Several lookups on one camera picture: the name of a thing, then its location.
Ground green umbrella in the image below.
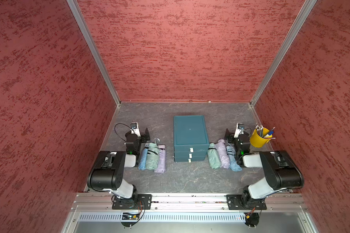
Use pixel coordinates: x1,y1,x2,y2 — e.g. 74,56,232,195
145,143,159,170
207,143,221,170

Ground purple umbrella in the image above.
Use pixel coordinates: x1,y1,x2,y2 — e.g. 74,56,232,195
216,139,230,169
154,145,166,173

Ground teal drawer cabinet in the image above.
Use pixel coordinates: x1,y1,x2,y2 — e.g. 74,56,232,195
174,115,210,163

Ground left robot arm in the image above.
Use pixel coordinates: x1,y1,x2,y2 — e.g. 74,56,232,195
87,129,152,211

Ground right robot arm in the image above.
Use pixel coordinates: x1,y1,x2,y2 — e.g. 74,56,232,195
225,130,304,212

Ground right blue umbrella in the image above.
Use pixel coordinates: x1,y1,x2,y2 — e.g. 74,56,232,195
226,145,242,172

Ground blue umbrella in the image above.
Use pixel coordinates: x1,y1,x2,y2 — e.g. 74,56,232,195
138,143,149,170
226,145,242,172

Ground left blue umbrella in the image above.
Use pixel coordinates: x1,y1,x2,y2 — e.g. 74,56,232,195
138,143,149,170

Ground yellow pen cup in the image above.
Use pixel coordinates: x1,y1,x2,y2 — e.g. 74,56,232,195
249,130,271,148

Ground pens in cup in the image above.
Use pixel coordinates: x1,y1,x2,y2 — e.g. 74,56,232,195
255,125,275,139

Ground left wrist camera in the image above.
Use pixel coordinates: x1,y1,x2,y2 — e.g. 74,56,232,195
130,122,141,137

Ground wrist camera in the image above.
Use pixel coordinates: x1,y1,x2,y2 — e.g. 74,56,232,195
234,123,245,138
130,122,141,137

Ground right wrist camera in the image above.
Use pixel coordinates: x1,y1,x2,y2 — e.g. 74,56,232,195
234,123,245,138

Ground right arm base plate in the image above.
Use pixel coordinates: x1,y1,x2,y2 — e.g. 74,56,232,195
226,194,267,211

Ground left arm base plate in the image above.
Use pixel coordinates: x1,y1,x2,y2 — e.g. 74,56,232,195
112,194,152,210

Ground aluminium rail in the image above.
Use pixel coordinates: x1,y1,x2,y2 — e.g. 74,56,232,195
71,192,309,213

